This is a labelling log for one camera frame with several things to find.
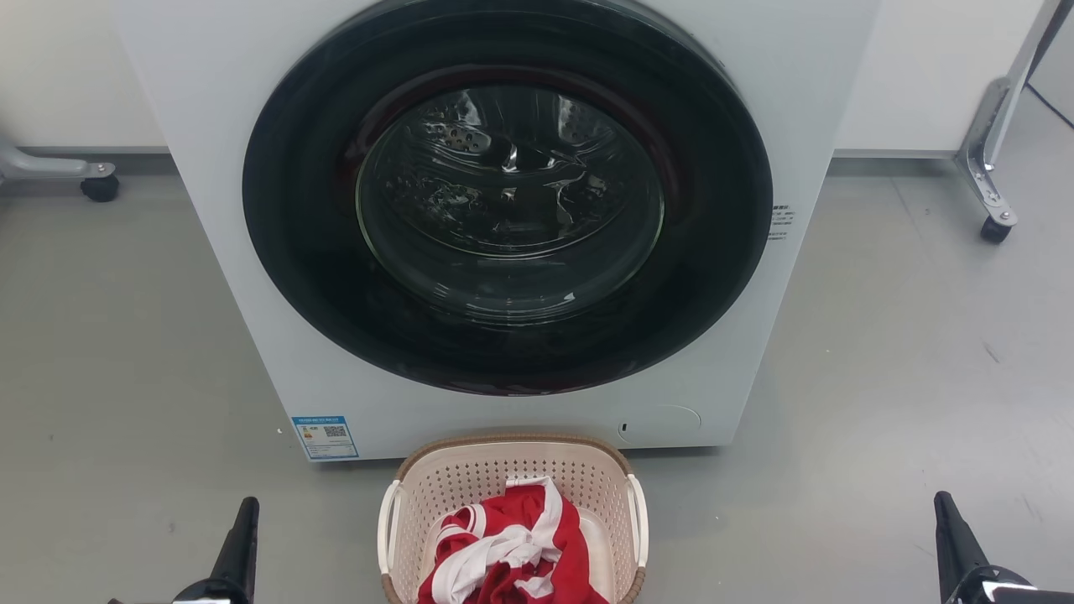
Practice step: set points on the round black glass washer door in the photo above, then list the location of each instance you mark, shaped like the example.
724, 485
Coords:
294, 210

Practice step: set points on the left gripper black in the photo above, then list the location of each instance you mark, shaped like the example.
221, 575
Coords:
218, 593

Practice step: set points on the white front-load washing machine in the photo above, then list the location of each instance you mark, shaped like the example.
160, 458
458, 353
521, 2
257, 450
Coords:
252, 352

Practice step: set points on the grey metal stand leg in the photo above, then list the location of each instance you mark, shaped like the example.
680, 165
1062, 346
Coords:
42, 164

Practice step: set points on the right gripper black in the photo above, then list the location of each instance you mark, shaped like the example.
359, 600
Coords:
990, 589

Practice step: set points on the blue energy label sticker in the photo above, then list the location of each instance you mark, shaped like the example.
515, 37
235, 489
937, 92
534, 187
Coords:
324, 437

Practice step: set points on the beige perforated laundry basket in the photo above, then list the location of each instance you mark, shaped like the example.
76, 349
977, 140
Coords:
466, 486

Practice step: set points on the silver metal stand frame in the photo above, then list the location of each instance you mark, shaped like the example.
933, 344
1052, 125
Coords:
993, 126

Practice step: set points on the red and white garment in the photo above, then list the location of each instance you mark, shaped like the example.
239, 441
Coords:
520, 524

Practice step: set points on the black caster wheel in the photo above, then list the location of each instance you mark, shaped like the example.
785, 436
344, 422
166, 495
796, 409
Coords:
100, 187
995, 230

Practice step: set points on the round white filter cover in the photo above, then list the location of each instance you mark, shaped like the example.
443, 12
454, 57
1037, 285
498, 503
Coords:
665, 424

